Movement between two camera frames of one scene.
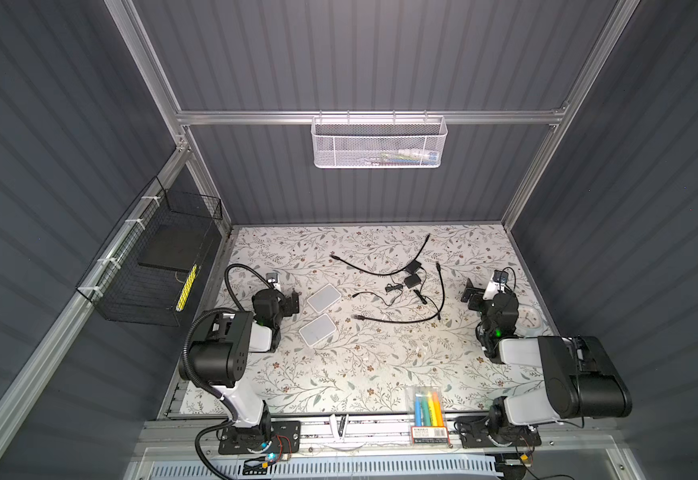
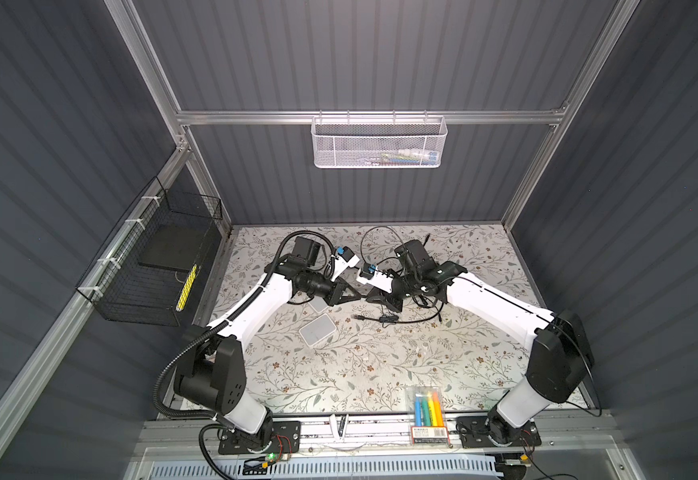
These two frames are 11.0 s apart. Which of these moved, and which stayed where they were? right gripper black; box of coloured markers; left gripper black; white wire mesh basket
Moved: right gripper black; left gripper black
Stayed: white wire mesh basket; box of coloured markers
